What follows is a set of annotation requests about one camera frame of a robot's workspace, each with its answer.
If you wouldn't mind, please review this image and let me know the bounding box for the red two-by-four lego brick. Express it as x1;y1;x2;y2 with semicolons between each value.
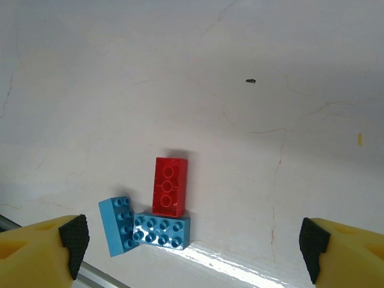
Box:
151;156;188;218

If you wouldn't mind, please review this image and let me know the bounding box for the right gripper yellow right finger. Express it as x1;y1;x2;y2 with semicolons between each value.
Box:
299;217;384;288

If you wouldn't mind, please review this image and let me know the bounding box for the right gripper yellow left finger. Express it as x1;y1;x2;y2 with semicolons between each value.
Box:
0;214;91;288

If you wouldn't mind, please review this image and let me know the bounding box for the blue two-by-four lego brick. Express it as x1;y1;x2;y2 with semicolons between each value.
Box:
98;196;140;258
131;211;191;251

